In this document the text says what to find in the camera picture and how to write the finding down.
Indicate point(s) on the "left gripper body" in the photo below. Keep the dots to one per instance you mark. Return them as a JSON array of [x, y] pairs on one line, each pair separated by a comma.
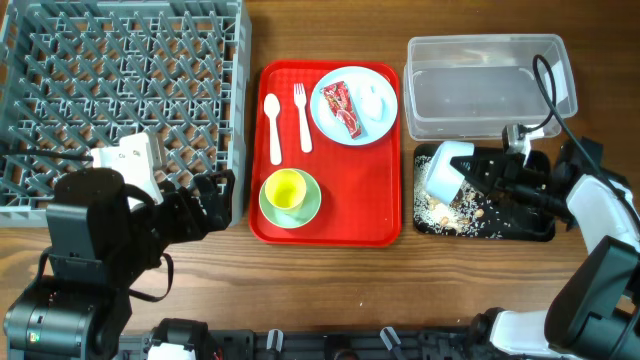
[[172, 221]]

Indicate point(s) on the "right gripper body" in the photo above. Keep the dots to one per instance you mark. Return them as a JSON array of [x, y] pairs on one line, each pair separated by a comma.
[[527, 186]]

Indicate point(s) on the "light blue small bowl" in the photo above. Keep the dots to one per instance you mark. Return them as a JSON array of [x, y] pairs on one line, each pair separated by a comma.
[[443, 181]]

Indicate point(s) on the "rice and food scraps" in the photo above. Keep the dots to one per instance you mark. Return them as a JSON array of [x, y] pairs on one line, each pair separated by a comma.
[[470, 214]]

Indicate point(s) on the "yellow plastic cup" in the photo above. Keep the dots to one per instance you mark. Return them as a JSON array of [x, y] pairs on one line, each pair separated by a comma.
[[285, 189]]

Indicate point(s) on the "white napkin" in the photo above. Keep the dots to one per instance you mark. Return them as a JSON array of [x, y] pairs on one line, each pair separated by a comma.
[[371, 102]]

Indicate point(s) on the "red snack wrapper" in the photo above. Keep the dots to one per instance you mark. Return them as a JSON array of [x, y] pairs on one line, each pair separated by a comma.
[[339, 100]]

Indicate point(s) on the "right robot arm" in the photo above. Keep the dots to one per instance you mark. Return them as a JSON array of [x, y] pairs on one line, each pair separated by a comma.
[[583, 321]]

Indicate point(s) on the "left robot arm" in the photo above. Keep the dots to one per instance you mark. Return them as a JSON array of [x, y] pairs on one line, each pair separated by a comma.
[[104, 234]]

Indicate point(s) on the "black rectangular waste tray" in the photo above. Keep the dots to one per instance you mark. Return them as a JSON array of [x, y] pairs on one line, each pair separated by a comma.
[[530, 224]]

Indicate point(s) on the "clear plastic waste bin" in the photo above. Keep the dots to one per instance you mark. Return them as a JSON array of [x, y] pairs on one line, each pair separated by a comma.
[[469, 87]]

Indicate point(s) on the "grey plastic dishwasher rack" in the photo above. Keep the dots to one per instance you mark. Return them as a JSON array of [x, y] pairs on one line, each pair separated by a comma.
[[79, 75]]

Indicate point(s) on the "green saucer plate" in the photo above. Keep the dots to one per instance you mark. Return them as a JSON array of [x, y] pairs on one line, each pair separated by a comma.
[[292, 220]]

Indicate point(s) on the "cream plastic spoon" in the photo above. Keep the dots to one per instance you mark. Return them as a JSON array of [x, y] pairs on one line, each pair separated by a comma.
[[271, 107]]

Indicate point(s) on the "red plastic serving tray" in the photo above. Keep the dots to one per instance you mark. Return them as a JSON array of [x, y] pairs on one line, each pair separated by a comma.
[[361, 185]]

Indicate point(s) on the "cream plastic fork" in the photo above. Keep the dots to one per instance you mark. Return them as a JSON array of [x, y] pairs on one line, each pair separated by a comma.
[[300, 100]]

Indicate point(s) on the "large light blue plate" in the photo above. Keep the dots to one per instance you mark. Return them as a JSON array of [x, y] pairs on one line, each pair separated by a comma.
[[355, 77]]

